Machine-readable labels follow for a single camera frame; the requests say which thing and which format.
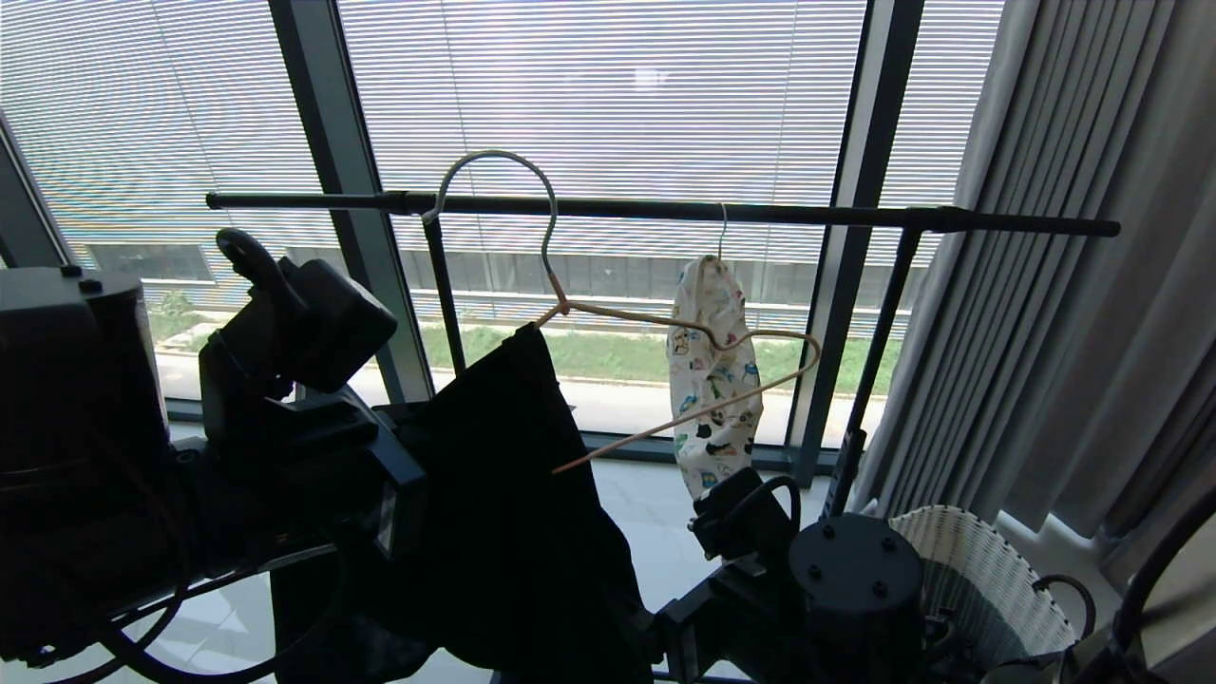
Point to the black garment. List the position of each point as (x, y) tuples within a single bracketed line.
[(513, 513)]

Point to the cream printed garment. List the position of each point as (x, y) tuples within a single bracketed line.
[(712, 380)]

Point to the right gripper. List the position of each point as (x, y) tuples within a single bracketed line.
[(722, 617)]

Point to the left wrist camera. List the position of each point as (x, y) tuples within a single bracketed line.
[(304, 323)]

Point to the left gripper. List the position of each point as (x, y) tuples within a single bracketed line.
[(351, 484)]

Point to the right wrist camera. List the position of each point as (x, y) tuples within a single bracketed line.
[(741, 518)]

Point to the beige curtain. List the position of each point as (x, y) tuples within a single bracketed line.
[(1073, 285)]

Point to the white laundry basket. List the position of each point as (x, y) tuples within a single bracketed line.
[(978, 579)]

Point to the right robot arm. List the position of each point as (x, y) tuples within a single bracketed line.
[(855, 598)]

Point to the black clothes rack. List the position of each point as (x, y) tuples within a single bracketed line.
[(665, 209)]

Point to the window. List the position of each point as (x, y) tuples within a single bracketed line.
[(332, 114)]

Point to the pink clothes hanger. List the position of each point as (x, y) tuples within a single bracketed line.
[(724, 228), (551, 247)]

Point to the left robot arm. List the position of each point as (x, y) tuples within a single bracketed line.
[(76, 427)]

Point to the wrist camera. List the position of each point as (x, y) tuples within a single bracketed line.
[(304, 323), (741, 518)]

